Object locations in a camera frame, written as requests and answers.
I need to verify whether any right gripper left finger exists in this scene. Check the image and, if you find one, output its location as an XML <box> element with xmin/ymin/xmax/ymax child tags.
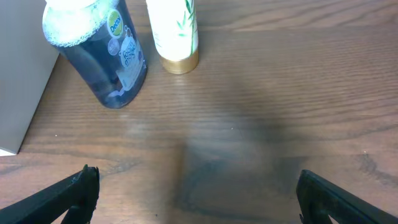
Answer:
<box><xmin>1</xmin><ymin>165</ymin><xmax>100</xmax><ymax>224</ymax></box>

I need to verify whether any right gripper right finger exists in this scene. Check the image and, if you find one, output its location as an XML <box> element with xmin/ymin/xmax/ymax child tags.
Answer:
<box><xmin>296</xmin><ymin>169</ymin><xmax>397</xmax><ymax>224</ymax></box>

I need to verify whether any white box with pink interior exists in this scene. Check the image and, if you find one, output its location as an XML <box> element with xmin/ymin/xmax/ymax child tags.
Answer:
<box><xmin>1</xmin><ymin>0</ymin><xmax>58</xmax><ymax>156</ymax></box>

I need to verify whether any clear foam soap pump bottle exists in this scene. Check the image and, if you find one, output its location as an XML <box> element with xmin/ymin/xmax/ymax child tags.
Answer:
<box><xmin>42</xmin><ymin>0</ymin><xmax>147</xmax><ymax>108</ymax></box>

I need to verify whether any white lotion tube gold cap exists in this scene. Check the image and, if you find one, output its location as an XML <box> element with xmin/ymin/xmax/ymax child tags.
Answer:
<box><xmin>146</xmin><ymin>0</ymin><xmax>199</xmax><ymax>75</ymax></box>

